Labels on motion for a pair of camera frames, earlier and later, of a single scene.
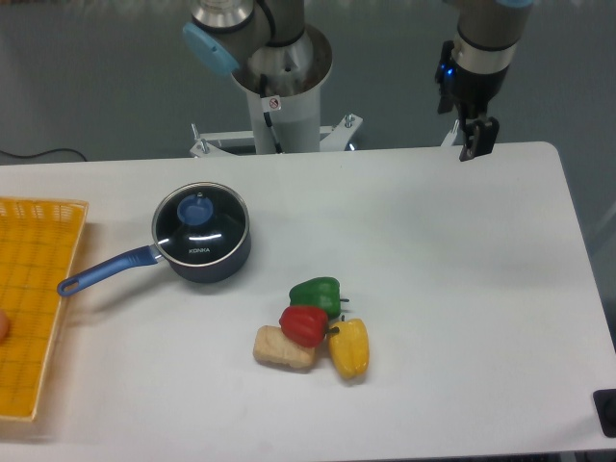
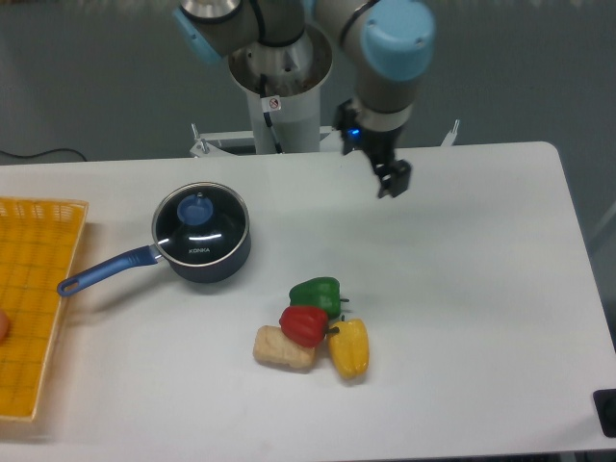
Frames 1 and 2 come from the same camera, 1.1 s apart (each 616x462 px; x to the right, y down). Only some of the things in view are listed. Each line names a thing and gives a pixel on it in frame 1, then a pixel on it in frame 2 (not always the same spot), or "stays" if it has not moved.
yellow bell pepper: [350, 346] stays
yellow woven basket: [38, 243] stays
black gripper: [471, 92] → [378, 145]
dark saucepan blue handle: [149, 255] stays
